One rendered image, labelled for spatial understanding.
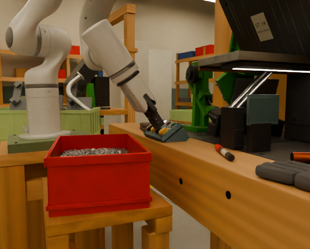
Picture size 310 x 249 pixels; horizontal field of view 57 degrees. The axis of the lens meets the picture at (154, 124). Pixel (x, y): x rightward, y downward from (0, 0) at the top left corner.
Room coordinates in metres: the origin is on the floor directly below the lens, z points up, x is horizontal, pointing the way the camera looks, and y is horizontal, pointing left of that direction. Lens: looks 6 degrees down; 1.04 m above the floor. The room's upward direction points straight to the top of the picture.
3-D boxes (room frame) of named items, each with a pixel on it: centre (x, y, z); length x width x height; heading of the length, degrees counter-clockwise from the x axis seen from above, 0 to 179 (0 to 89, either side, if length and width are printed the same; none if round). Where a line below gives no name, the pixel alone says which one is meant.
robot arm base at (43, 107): (1.11, 0.43, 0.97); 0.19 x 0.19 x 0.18
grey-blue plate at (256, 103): (0.71, -0.27, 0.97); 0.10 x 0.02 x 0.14; 113
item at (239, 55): (0.75, -0.32, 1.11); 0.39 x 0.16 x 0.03; 113
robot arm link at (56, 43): (1.13, 0.41, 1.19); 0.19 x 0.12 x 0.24; 135
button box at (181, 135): (0.92, -0.03, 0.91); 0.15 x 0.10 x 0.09; 23
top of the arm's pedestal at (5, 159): (1.11, 0.43, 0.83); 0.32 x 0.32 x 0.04; 27
